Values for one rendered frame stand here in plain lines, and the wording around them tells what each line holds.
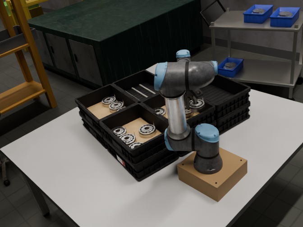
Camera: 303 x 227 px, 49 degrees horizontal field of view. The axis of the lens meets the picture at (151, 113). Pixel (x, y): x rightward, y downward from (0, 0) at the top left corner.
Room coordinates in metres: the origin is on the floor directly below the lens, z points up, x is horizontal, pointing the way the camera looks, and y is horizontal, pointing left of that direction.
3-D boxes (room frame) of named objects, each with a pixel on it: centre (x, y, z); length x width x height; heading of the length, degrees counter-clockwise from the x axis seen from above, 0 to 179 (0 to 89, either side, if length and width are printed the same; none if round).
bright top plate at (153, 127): (1.64, 0.04, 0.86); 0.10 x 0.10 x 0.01
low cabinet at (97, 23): (4.97, 0.36, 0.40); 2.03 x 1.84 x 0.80; 39
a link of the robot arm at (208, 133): (1.30, -0.24, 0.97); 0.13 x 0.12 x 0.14; 75
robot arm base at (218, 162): (1.30, -0.25, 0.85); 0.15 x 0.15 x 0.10
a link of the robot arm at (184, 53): (1.68, -0.23, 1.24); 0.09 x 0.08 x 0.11; 165
